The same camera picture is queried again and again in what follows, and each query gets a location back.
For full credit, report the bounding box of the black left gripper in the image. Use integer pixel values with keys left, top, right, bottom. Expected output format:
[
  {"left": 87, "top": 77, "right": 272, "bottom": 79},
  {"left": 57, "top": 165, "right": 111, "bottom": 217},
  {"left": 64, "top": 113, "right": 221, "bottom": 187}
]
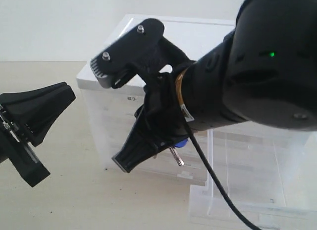
[{"left": 0, "top": 82, "right": 76, "bottom": 187}]

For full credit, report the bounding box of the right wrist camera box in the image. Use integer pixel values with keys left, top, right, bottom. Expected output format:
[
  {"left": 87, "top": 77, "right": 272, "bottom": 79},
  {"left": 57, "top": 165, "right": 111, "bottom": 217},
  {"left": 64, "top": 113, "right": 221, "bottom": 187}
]
[{"left": 90, "top": 18, "right": 168, "bottom": 89}]

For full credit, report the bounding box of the middle wide clear drawer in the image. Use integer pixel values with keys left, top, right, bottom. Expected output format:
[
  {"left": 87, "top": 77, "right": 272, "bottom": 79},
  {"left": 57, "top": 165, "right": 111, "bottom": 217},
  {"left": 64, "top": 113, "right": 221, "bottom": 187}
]
[{"left": 98, "top": 128, "right": 202, "bottom": 169}]

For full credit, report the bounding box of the black right camera cable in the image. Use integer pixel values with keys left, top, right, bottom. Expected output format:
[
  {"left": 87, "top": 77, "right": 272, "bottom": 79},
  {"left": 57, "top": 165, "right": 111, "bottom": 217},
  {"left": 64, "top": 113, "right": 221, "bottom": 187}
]
[{"left": 182, "top": 111, "right": 263, "bottom": 230}]

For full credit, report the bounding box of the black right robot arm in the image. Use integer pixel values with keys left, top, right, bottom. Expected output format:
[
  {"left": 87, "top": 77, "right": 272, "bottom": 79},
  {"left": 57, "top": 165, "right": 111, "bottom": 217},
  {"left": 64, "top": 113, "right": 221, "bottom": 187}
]
[{"left": 113, "top": 0, "right": 317, "bottom": 173}]

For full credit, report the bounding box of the bottom wide clear drawer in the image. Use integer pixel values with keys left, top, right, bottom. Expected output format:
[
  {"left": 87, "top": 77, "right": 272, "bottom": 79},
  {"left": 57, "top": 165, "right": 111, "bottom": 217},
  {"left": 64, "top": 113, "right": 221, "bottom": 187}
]
[{"left": 106, "top": 143, "right": 209, "bottom": 186}]

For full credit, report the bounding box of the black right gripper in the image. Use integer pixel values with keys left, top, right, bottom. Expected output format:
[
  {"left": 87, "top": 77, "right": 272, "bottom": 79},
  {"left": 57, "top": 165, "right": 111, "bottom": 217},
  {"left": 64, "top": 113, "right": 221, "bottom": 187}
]
[{"left": 112, "top": 38, "right": 193, "bottom": 173}]

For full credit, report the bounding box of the key bunch with blue tag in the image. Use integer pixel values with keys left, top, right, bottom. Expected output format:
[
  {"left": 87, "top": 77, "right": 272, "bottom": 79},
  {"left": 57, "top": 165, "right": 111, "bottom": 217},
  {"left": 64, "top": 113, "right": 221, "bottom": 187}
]
[{"left": 153, "top": 138, "right": 189, "bottom": 167}]

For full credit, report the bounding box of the wide clear drawer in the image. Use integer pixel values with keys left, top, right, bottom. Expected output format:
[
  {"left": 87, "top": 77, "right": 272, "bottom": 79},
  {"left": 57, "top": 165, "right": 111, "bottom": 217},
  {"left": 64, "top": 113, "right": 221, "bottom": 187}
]
[
  {"left": 98, "top": 128, "right": 202, "bottom": 169},
  {"left": 106, "top": 143, "right": 209, "bottom": 186}
]

